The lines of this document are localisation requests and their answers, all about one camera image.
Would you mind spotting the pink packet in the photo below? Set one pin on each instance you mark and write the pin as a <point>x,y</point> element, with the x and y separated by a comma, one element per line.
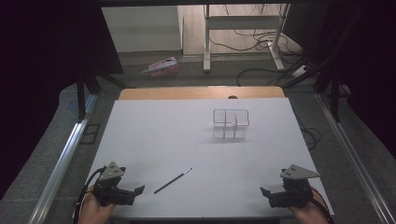
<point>162,67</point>

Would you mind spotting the wooden table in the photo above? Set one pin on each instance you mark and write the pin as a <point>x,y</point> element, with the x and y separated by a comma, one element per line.
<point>199,92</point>

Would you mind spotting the person's left hand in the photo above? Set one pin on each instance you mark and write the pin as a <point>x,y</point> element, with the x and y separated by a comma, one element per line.
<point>93,213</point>

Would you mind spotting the white power strip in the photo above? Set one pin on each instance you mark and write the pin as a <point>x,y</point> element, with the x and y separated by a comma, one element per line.
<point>299,71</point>

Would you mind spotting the black pen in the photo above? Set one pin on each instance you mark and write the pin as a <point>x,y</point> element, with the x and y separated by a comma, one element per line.
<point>172,181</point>

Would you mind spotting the person's right hand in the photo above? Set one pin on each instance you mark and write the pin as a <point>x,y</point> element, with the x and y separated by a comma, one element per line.
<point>311,214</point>

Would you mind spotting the clear acrylic organizer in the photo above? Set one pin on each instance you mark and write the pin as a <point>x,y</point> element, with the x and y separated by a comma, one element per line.
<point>231,123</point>

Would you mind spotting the white desk frame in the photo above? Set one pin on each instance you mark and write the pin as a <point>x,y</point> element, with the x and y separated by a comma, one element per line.
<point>243,22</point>

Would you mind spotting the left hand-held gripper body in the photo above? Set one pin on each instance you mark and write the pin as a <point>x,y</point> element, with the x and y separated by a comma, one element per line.
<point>109,193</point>

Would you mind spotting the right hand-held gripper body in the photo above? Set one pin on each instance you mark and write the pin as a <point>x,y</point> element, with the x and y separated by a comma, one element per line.
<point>291,197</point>

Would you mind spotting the black curtain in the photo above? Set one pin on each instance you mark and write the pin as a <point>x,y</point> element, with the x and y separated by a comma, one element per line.
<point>46,62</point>
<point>370,62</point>

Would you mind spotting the aluminium rail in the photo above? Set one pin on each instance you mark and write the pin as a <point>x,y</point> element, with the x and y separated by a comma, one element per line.
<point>63,158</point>
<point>355,155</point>

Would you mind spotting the black metal stand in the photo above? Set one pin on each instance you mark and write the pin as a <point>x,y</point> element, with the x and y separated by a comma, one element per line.
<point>81,96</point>
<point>334,93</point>

